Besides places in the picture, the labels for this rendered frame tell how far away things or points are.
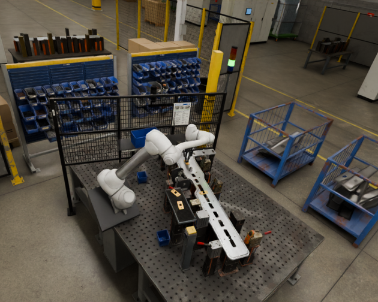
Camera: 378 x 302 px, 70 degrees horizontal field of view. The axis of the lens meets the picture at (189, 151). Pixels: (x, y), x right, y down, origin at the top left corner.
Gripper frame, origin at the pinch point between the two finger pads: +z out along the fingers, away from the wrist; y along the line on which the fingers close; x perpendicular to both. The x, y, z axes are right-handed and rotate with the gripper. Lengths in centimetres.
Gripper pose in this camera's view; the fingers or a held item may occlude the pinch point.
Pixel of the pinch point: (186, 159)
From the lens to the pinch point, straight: 287.1
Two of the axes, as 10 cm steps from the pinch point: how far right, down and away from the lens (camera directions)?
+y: 9.3, -1.1, 3.5
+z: -1.1, 8.2, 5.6
